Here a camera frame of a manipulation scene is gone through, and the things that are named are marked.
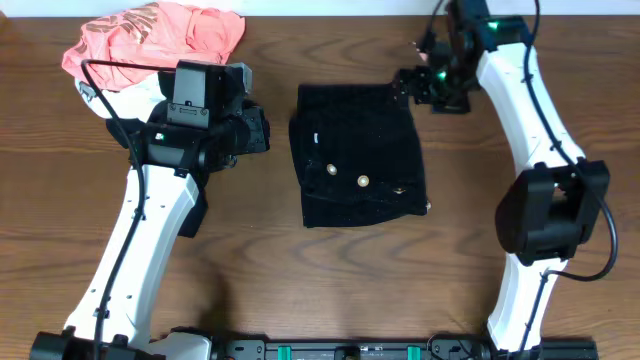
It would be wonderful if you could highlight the black velvet skirt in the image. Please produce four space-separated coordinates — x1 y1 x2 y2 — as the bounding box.
289 84 428 228

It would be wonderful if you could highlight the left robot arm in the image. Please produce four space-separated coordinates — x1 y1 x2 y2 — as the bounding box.
29 60 270 360

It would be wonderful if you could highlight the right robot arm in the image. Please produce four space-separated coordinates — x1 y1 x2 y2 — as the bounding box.
392 0 613 359

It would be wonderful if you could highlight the white printed shirt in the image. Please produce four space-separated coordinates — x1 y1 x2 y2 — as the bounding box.
74 73 166 122

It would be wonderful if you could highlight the black crumpled garment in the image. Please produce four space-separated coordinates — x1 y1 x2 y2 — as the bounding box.
105 72 209 238

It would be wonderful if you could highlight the pink printed shirt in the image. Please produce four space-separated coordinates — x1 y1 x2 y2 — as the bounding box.
61 2 246 81

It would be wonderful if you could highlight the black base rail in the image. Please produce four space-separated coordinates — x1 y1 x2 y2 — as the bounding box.
211 335 599 360

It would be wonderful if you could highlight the left black cable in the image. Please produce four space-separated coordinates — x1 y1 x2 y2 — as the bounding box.
79 58 179 360

